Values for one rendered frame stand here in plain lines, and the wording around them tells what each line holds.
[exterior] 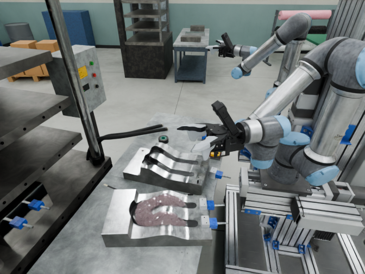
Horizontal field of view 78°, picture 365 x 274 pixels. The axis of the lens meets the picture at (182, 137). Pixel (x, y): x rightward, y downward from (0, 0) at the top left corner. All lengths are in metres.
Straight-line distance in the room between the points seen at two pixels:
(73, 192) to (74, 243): 0.36
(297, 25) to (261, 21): 6.29
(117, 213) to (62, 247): 0.29
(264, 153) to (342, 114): 0.28
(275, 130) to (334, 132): 0.25
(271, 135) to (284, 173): 0.44
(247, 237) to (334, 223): 0.84
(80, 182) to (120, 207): 0.46
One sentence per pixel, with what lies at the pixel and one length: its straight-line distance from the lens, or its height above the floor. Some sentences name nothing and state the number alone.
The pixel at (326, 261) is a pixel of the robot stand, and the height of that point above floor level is 0.21.
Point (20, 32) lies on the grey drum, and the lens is 7.88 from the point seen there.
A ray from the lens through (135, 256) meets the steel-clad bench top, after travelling 1.18.
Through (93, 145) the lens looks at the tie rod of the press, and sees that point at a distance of 1.58.
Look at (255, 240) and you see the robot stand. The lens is 1.96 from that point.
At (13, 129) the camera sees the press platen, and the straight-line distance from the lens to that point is 1.24.
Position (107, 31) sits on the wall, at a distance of 8.26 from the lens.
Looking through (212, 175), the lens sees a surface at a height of 0.82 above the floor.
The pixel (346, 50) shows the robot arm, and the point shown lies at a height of 1.66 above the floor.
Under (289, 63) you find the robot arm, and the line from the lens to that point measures 1.58.
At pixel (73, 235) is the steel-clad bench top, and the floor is 0.80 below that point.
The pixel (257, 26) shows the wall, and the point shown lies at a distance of 7.70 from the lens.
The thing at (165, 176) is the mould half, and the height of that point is 0.89.
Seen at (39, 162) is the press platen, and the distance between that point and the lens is 1.42.
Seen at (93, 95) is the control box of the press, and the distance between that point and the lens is 1.72.
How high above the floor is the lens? 1.83
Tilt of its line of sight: 35 degrees down
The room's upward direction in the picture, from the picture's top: straight up
